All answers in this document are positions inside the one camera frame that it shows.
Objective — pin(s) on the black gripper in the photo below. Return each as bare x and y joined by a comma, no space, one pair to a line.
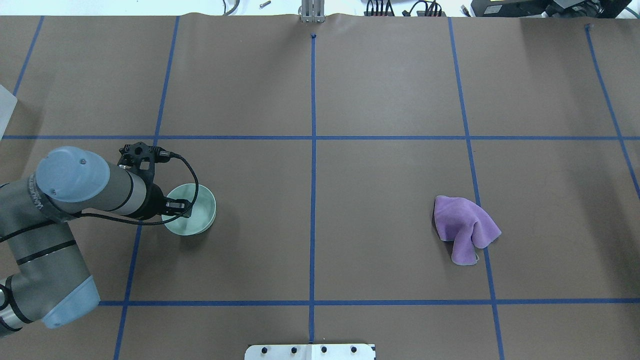
155,201

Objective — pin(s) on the light green bowl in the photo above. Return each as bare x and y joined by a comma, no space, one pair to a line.
203,212

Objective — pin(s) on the purple cloth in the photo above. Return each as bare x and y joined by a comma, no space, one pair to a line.
466,225

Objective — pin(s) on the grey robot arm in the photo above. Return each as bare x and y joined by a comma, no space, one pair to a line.
53,283

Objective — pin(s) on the translucent white plastic box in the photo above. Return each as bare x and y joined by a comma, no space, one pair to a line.
8,104

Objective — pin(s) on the black equipment on bench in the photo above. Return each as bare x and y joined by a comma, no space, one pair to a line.
599,9

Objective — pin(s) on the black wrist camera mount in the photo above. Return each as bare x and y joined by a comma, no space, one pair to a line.
141,159

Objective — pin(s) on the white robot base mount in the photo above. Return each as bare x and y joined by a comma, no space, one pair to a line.
331,351

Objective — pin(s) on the metal camera stand post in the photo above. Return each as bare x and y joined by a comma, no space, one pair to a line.
312,11

